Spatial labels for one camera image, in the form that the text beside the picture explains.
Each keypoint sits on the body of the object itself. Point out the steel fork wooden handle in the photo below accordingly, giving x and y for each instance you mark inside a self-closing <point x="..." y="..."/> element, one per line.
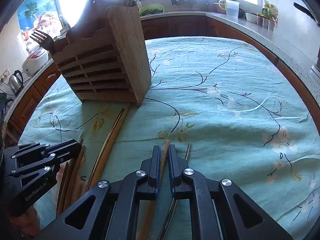
<point x="44" y="40"/>

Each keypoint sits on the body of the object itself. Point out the tropical fruit poster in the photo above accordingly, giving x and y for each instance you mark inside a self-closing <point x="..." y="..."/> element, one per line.
<point x="39" y="15"/>

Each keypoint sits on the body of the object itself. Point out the steel electric kettle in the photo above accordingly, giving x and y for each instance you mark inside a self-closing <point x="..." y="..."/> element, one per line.
<point x="16" y="82"/>

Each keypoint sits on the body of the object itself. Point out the person's left hand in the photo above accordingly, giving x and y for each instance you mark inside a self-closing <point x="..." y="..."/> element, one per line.
<point x="42" y="213"/>

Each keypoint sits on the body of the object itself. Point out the white pink rice cooker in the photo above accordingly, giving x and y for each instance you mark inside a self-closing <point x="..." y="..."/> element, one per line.
<point x="34" y="62"/>

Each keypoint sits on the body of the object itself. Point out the clear measuring jug green handle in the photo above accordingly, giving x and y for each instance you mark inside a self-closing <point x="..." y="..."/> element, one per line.
<point x="230" y="7"/>

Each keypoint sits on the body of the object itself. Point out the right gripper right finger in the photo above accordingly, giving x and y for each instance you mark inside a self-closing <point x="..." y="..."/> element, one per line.
<point x="219" y="209"/>

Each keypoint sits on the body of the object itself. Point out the white seasoning containers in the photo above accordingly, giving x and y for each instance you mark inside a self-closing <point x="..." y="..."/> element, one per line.
<point x="260" y="20"/>

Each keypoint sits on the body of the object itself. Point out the floral teal tablecloth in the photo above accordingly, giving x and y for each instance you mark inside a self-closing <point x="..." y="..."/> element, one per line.
<point x="244" y="120"/>

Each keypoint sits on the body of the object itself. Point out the wall power outlet strip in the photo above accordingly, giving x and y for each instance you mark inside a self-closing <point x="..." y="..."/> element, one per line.
<point x="5" y="74"/>

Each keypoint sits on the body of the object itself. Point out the green colander with vegetables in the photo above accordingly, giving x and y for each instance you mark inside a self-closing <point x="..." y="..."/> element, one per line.
<point x="151" y="9"/>

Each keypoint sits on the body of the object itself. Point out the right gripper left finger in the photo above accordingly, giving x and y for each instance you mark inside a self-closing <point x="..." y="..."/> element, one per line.
<point x="109" y="210"/>

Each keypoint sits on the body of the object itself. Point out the light wooden chopstick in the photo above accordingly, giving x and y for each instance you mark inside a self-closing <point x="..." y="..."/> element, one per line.
<point x="68" y="180"/>

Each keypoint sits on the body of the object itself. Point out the brown wooden utensil holder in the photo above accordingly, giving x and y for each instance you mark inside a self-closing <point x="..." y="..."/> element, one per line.
<point x="103" y="57"/>

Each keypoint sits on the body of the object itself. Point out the yellow oil bottles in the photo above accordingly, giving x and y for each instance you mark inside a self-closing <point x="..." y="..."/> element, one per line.
<point x="269" y="11"/>

